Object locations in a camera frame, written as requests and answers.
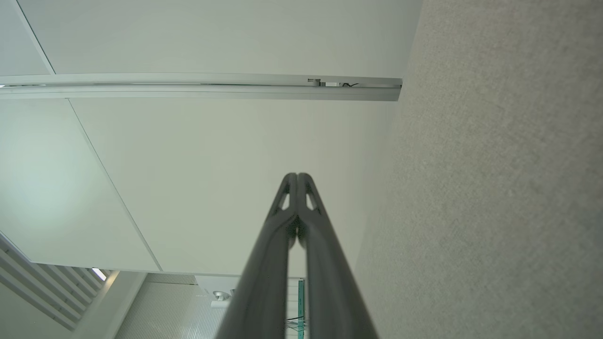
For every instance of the green metal frame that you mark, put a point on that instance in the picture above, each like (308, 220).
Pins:
(300, 306)

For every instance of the grey fabric sofa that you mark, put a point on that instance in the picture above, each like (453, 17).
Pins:
(494, 188)

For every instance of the white slatted ceiling grille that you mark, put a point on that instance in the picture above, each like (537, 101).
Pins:
(42, 287)

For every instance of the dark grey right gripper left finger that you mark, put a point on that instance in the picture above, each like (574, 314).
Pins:
(264, 292)

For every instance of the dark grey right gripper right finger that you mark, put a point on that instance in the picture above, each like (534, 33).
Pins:
(330, 301)

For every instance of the round ceiling spotlight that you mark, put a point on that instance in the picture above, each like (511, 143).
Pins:
(221, 295)

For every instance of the grey aluminium wall post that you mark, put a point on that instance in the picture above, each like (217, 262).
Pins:
(188, 87)

